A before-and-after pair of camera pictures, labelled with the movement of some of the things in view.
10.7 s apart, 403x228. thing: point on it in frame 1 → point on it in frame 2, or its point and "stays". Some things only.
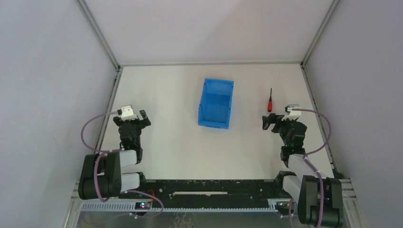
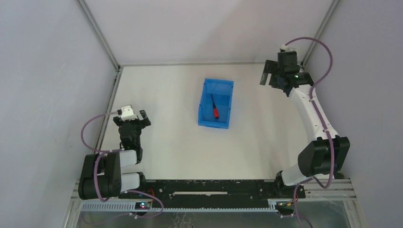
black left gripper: (133, 123) stays
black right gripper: (280, 120) → (271, 73)
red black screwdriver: (270, 104) → (215, 109)
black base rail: (210, 194) stays
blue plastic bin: (215, 103) stays
